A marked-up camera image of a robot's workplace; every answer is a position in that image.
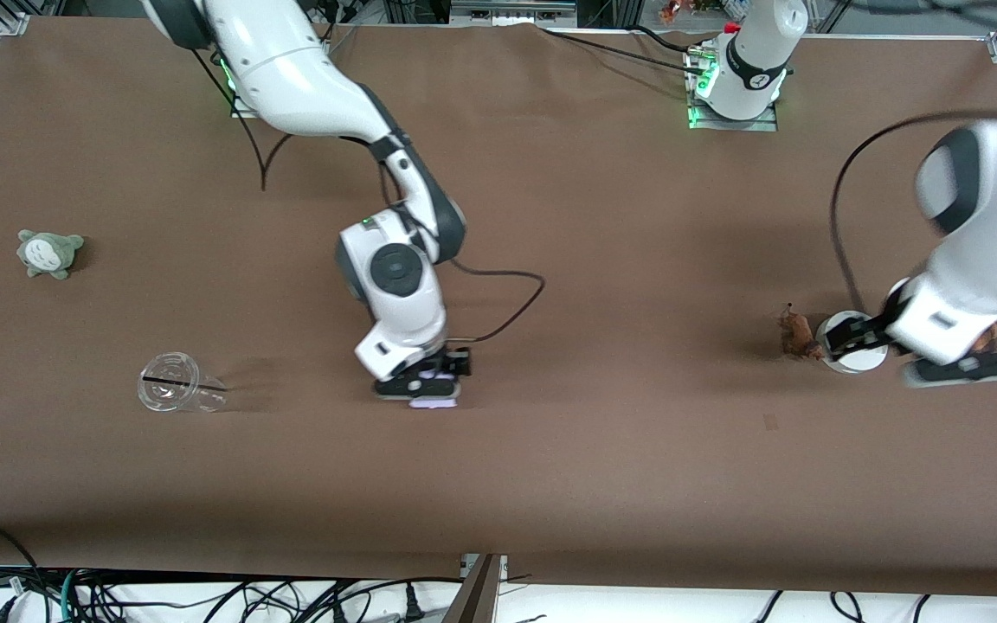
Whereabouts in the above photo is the aluminium rail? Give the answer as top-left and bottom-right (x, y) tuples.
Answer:
(450, 0), (579, 23)

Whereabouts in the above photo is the short black table cable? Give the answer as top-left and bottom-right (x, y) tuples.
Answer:
(635, 24), (711, 55)

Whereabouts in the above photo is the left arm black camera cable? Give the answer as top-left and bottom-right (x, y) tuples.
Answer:
(828, 111), (997, 318)

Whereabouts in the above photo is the white round desk lamp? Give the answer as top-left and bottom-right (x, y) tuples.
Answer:
(815, 277), (911, 376)

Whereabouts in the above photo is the grey-green plush toy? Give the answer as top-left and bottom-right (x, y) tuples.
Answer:
(16, 229), (86, 280)

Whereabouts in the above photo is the clear plastic cup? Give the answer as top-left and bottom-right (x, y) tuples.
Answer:
(137, 350), (229, 414)

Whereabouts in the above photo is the aluminium profile post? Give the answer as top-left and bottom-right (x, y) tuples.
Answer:
(442, 554), (508, 623)

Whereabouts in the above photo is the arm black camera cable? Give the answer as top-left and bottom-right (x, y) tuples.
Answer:
(828, 111), (997, 318)
(191, 48), (547, 344)

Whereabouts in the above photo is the brown lion statue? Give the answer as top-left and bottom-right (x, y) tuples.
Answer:
(777, 303), (825, 361)

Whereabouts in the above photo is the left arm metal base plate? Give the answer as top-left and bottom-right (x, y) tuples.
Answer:
(686, 45), (778, 132)

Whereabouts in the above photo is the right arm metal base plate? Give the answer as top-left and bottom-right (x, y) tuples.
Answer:
(230, 52), (261, 119)

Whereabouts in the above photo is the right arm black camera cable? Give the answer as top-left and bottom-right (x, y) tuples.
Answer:
(191, 48), (547, 344)

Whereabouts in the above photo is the black straw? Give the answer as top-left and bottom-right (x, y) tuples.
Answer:
(142, 376), (228, 395)

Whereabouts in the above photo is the lilac smartphone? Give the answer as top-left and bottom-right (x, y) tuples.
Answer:
(409, 370), (459, 410)

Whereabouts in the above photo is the long black table cable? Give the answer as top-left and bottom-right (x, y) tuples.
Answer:
(542, 29), (698, 68)

